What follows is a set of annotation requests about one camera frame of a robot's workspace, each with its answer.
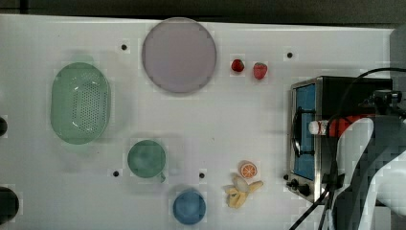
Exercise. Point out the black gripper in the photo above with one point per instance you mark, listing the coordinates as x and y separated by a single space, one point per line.
385 102

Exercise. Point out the red plush ketchup bottle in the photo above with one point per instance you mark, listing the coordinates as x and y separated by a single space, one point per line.
335 127

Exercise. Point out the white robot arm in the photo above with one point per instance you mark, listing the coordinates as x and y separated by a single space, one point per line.
370 163

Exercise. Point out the black toaster oven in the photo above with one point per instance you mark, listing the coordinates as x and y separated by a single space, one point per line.
319 99

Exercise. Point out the light red toy strawberry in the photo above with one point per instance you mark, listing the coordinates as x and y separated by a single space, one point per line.
260 70

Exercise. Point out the dark red toy strawberry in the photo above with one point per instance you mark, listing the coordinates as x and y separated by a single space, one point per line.
237 65

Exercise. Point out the toy orange half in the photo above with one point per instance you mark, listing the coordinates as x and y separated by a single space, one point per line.
248 169

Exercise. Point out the toy peeled banana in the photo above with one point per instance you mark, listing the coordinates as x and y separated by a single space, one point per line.
238 192

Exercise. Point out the lavender round plate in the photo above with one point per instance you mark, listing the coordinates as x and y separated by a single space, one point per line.
179 55

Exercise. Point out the blue bowl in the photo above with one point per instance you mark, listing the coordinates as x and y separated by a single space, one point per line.
189 207

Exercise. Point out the green mug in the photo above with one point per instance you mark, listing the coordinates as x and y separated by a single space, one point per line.
147 159

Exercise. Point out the green perforated colander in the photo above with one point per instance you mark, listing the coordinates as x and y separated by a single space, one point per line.
80 106

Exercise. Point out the black cylinder upper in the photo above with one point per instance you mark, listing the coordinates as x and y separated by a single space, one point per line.
3 126

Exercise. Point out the black cylinder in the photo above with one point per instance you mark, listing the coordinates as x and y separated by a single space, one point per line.
9 204
3 126

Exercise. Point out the black cylinder lower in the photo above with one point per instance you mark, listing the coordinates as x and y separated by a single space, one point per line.
9 204

